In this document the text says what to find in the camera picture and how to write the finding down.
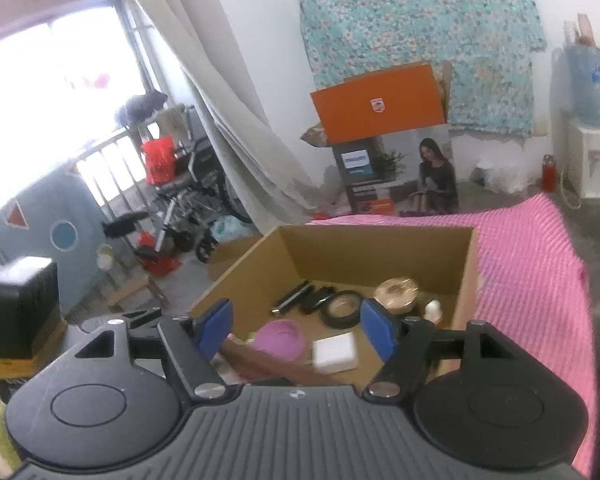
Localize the gold lid cosmetic jar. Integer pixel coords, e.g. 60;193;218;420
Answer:
374;278;419;315

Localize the black electrical tape roll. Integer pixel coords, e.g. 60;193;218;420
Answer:
320;290;364;330

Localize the white power adapter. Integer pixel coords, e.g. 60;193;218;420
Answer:
312;333;358;374

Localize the pink plastic bowl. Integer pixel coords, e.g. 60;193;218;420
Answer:
251;320;306;362

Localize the green glue stick tube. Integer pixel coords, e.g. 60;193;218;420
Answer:
271;281;314;315

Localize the black rectangular case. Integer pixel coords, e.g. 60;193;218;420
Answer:
299;286;336;314

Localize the green dropper bottle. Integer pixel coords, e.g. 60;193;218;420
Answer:
422;299;442;324

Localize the white cap supplement bottle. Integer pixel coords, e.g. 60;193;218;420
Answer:
219;337;337;386

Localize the small wooden stool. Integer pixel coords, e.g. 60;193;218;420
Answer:
107;274;170;313

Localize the small brown cardboard box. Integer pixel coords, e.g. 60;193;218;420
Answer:
206;235;261;282

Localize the large brown cardboard box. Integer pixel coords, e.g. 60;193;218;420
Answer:
190;223;478;389

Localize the folded wheelchair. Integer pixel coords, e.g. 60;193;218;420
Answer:
101;91;254;276

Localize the pink checkered tablecloth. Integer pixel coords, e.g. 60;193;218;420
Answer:
332;195;598;477

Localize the blue patterned cushion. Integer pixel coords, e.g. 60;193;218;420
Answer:
0;162;112;314

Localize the orange product box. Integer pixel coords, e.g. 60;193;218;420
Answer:
301;61;460;217

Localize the grey curtain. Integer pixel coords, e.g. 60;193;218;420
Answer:
135;0;320;234

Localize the teal patterned wall cloth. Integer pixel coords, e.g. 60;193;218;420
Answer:
299;0;546;138

